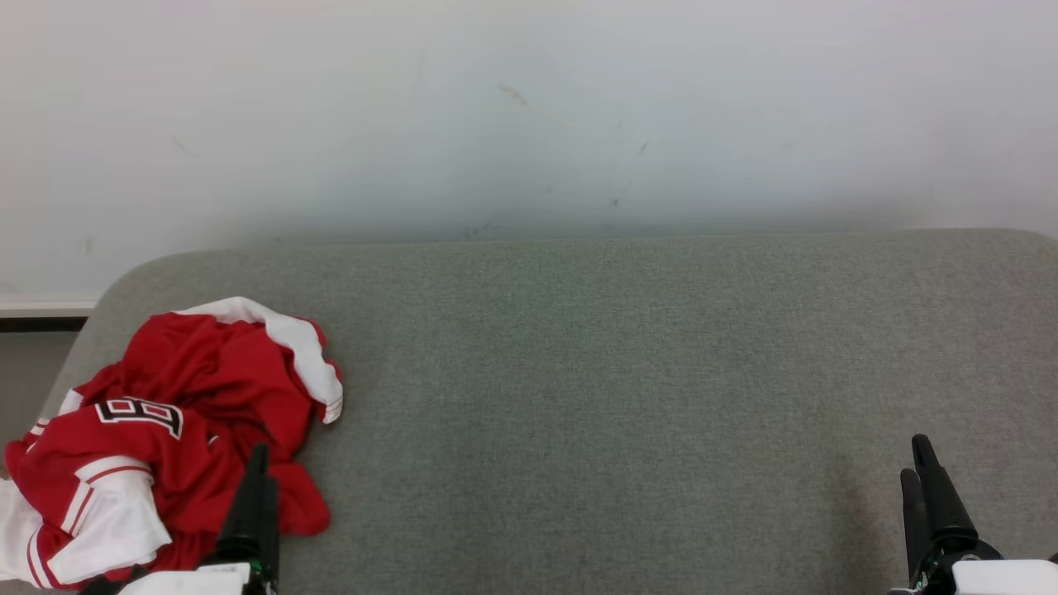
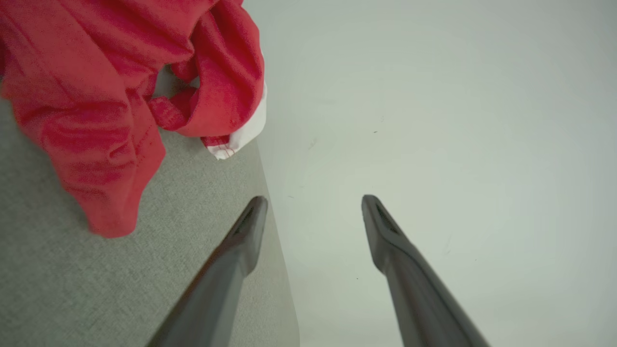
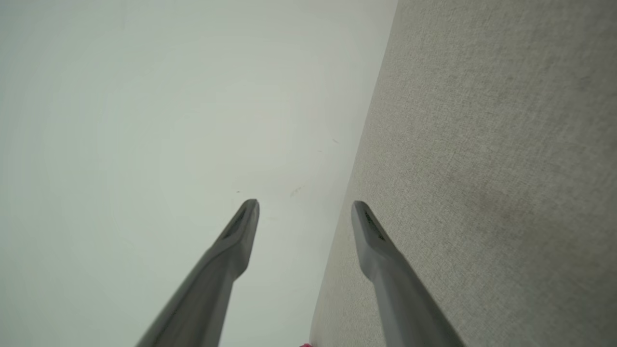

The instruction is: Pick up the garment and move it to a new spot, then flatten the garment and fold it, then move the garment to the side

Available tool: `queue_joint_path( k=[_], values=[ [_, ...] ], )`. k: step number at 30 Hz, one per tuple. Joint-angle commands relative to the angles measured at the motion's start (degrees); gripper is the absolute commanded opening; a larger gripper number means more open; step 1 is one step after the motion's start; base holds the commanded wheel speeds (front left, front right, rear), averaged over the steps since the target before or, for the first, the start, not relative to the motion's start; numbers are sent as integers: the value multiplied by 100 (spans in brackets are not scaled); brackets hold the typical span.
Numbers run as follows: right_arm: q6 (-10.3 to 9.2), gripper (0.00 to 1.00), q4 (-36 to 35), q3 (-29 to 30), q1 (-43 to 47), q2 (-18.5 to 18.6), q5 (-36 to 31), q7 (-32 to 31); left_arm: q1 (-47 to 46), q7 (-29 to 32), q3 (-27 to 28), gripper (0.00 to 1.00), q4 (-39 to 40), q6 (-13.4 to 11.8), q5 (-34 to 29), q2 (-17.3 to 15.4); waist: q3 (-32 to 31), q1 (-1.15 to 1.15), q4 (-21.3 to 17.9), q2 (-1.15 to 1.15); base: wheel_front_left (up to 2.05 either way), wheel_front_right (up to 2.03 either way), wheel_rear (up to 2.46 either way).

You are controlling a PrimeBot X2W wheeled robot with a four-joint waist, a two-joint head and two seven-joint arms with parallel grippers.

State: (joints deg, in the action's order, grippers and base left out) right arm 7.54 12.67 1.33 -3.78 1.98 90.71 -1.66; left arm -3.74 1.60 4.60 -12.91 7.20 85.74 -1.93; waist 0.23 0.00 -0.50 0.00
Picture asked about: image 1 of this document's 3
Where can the red shorts with white stripes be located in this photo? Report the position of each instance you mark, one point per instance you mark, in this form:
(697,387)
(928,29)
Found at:
(223,364)

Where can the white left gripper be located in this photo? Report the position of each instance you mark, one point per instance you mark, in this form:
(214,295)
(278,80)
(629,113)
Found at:
(198,581)

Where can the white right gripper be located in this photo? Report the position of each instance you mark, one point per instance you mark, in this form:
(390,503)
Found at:
(992,578)

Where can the red jersey with number print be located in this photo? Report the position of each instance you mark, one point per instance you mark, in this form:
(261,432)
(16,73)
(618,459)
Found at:
(124,479)

